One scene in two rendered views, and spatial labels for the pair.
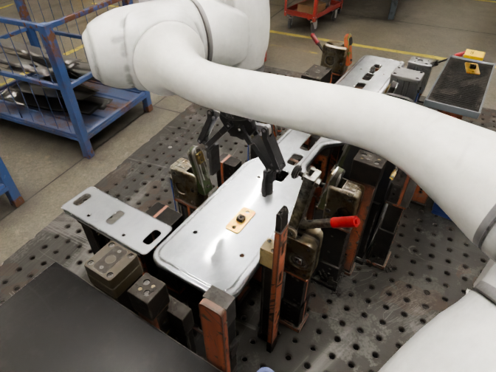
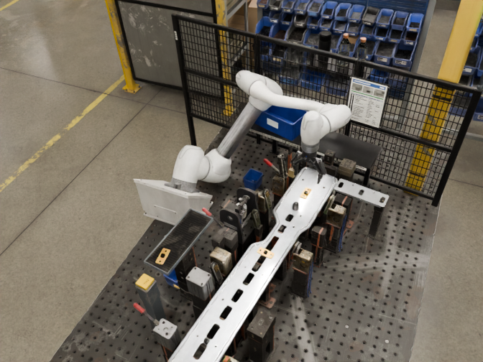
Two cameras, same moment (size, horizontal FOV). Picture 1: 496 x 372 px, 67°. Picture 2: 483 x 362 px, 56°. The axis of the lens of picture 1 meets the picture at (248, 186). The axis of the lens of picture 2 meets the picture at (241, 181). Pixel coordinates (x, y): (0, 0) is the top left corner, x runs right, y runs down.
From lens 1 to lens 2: 2.69 m
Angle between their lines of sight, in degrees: 94
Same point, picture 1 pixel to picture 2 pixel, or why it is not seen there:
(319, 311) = not seen: hidden behind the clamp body
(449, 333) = (271, 84)
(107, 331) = (338, 151)
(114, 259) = (346, 163)
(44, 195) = not seen: outside the picture
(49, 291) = (364, 160)
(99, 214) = (369, 193)
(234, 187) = (312, 209)
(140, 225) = (348, 189)
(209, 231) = (318, 187)
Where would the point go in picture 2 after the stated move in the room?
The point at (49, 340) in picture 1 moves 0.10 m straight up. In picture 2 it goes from (353, 149) to (356, 136)
